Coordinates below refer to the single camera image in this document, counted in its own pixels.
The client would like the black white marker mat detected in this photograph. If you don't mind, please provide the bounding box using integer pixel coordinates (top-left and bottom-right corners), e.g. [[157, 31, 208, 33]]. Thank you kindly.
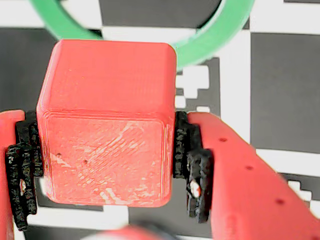
[[0, 0, 320, 240]]

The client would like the red cube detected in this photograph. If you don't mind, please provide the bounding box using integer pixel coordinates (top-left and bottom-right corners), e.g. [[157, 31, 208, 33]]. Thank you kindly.
[[35, 38, 178, 209]]

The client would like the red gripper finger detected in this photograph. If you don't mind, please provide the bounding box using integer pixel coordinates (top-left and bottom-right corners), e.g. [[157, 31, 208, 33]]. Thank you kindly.
[[0, 108, 45, 240], [172, 110, 320, 240]]

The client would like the green ring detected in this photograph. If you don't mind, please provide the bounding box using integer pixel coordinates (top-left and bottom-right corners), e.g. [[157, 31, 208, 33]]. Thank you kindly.
[[27, 0, 256, 74]]

